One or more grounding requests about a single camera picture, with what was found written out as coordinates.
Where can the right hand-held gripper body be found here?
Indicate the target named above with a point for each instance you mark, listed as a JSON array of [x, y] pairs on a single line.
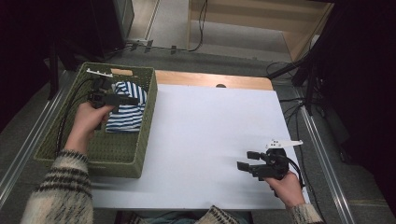
[[274, 165]]

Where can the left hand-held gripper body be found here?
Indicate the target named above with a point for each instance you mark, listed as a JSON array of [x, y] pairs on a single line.
[[101, 93]]

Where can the blue white striped shirt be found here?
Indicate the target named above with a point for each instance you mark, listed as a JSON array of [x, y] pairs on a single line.
[[127, 119]]

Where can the green woven basket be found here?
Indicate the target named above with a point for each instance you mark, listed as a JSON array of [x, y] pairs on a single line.
[[109, 155]]

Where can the person's right hand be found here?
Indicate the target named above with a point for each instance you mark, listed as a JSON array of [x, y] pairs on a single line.
[[286, 189]]

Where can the person's left hand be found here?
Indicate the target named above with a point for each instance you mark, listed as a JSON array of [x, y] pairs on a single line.
[[85, 124]]

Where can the black metal stand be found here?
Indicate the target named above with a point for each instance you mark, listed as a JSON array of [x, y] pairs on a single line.
[[309, 77], [53, 68]]

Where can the person's patterned sweater hem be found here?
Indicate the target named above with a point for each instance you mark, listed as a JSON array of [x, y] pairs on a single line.
[[218, 216]]

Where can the dark cabinet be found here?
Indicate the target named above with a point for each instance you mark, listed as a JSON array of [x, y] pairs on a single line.
[[109, 25]]

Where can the person's blue jeans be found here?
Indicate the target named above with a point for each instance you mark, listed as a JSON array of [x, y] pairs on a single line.
[[162, 218]]

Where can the wooden shelf unit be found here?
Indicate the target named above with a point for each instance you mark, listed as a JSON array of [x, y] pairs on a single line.
[[299, 40]]

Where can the metal floor rail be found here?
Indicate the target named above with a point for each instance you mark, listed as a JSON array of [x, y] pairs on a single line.
[[323, 158], [28, 141]]

